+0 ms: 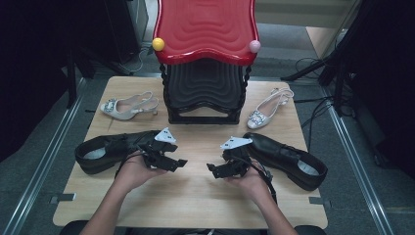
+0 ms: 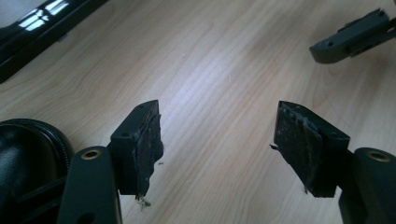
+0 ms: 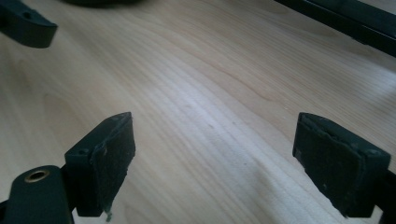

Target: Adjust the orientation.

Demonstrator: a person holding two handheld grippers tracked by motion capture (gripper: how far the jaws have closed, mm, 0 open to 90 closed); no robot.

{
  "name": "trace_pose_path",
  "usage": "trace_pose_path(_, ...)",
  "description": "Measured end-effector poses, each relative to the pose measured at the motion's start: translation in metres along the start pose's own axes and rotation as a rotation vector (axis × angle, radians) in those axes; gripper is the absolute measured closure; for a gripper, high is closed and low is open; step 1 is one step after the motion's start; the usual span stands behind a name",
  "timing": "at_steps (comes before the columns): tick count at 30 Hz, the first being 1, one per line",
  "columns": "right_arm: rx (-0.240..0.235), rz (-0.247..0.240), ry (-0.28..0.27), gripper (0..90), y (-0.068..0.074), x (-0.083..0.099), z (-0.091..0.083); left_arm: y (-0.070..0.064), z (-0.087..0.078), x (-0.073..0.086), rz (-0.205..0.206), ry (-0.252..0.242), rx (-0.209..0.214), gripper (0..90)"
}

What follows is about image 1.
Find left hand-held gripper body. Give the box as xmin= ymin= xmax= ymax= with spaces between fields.
xmin=138 ymin=126 xmax=179 ymax=170

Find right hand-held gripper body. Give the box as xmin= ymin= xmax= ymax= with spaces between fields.
xmin=219 ymin=136 xmax=254 ymax=177

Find black leather shoe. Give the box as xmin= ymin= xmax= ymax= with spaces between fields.
xmin=243 ymin=131 xmax=329 ymax=192
xmin=73 ymin=129 xmax=161 ymax=175

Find white heeled sandal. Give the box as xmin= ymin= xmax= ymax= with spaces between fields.
xmin=247 ymin=87 xmax=295 ymax=130
xmin=100 ymin=90 xmax=160 ymax=121

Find red and black shoe rack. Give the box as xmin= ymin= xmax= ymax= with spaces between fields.
xmin=152 ymin=0 xmax=262 ymax=125

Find person's right hand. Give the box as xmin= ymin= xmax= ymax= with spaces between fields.
xmin=224 ymin=160 xmax=273 ymax=205

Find person's left hand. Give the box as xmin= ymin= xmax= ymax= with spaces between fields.
xmin=114 ymin=151 xmax=167 ymax=194

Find yellow ball knob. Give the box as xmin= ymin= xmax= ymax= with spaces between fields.
xmin=152 ymin=37 xmax=166 ymax=52

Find black tripod stand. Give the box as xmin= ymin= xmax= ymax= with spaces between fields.
xmin=280 ymin=0 xmax=363 ymax=117

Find black cabinet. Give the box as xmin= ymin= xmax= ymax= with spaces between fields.
xmin=76 ymin=0 xmax=141 ymax=67

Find dark curtain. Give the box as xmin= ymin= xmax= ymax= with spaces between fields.
xmin=342 ymin=0 xmax=415 ymax=179
xmin=0 ymin=0 xmax=79 ymax=163

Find right hand-held gripper cable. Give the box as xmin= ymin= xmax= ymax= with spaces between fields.
xmin=241 ymin=155 xmax=278 ymax=205

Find black floor cables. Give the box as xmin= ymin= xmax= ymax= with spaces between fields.
xmin=293 ymin=57 xmax=337 ymax=151

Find grey table bracket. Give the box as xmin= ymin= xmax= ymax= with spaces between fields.
xmin=49 ymin=193 xmax=76 ymax=206
xmin=308 ymin=196 xmax=332 ymax=209

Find white floor cable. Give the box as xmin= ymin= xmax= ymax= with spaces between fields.
xmin=118 ymin=47 xmax=150 ymax=74

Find metal floor rail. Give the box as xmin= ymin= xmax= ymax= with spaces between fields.
xmin=321 ymin=87 xmax=395 ymax=235
xmin=0 ymin=77 xmax=87 ymax=235

